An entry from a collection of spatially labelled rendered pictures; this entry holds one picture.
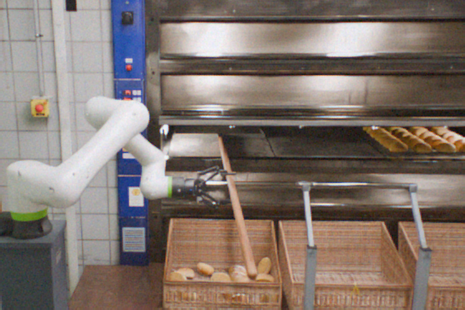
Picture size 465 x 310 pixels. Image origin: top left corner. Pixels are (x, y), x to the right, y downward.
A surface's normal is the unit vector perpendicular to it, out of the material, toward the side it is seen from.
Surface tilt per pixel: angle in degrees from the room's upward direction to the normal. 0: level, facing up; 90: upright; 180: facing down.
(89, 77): 90
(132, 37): 90
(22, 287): 90
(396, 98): 70
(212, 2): 94
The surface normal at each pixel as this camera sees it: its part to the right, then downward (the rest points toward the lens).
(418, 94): -0.03, -0.07
